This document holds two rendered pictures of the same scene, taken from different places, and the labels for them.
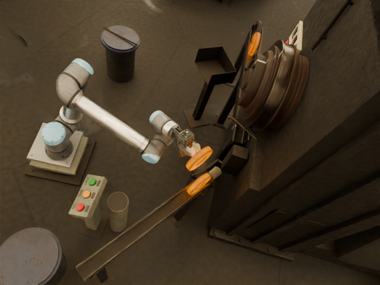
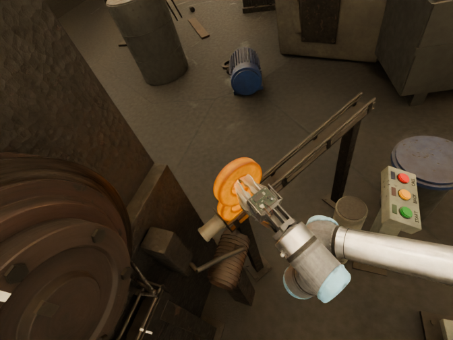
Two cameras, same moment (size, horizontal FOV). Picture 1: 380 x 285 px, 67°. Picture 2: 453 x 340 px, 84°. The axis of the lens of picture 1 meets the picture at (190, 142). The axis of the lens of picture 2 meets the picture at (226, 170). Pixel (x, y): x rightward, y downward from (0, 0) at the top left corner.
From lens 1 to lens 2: 1.30 m
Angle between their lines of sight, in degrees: 68
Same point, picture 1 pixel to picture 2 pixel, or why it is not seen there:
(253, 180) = (157, 174)
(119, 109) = not seen: outside the picture
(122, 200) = (345, 209)
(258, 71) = (20, 242)
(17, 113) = not seen: outside the picture
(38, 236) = (436, 176)
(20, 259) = (439, 155)
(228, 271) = (205, 211)
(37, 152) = not seen: outside the picture
